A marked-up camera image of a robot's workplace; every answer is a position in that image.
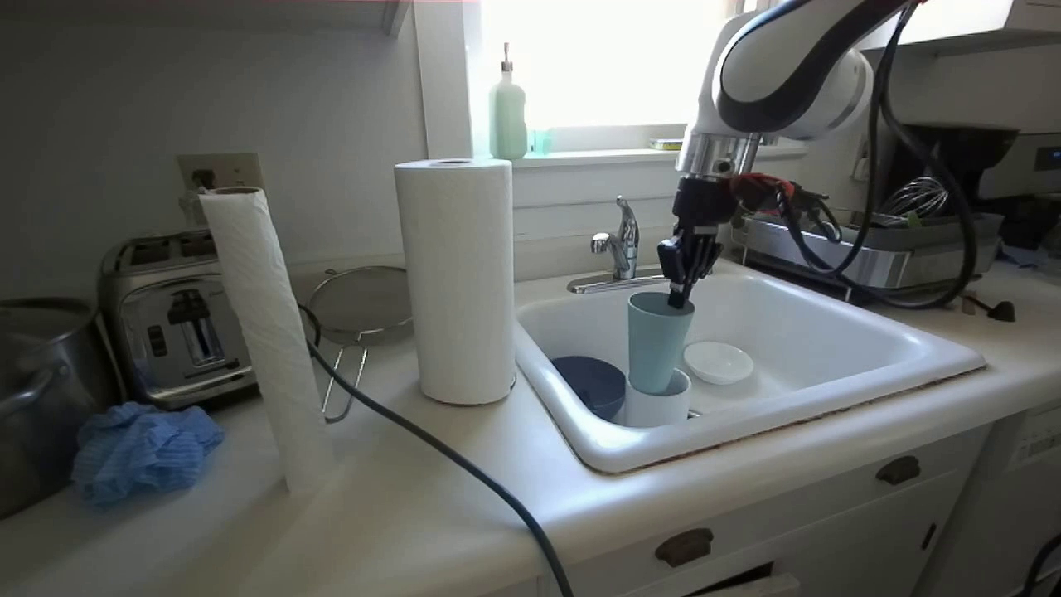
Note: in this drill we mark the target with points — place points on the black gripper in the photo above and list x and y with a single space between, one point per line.
701 202

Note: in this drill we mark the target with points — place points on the light blue plastic cup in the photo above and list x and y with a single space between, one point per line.
661 344

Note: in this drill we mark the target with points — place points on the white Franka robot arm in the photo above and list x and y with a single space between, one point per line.
773 78

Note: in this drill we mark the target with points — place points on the white cup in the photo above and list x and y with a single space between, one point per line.
663 409

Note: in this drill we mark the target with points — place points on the white kitchen sink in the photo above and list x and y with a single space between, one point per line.
839 352

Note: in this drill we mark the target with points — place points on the metal dish rack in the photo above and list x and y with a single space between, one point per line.
884 260

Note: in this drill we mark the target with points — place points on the white sink base cabinet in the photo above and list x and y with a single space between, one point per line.
795 518

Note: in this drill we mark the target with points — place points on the chrome faucet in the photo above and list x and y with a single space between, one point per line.
625 247

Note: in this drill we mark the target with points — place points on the small white round dish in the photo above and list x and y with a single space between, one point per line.
717 363

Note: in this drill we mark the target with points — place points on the yellow green sponge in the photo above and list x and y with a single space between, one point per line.
668 145

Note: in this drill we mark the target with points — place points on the dark blue bowl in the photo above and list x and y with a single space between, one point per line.
590 386

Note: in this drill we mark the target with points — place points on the small teal glass jar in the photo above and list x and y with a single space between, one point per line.
539 139

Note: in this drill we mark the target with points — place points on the green soap bottle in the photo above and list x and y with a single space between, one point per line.
508 117

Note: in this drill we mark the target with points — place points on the thick white paper towel roll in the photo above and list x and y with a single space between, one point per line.
456 282

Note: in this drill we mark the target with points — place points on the black ladle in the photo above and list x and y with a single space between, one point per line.
989 305

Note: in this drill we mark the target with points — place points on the metal mesh strainer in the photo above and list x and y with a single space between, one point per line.
363 304

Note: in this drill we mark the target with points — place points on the thin white paper towel roll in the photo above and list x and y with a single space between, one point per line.
270 344

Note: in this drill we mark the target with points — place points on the silver toaster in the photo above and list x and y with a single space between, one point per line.
175 318

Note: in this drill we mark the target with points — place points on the white upper cabinet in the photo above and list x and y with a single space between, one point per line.
201 11

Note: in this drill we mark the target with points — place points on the blue crumpled cloth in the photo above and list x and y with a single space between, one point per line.
144 450

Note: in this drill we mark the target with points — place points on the large metal pot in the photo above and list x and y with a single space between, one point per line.
37 409

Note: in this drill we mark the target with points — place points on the white window frame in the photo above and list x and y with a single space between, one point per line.
585 137

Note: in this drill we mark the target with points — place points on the white wall outlet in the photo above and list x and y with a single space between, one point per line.
220 172

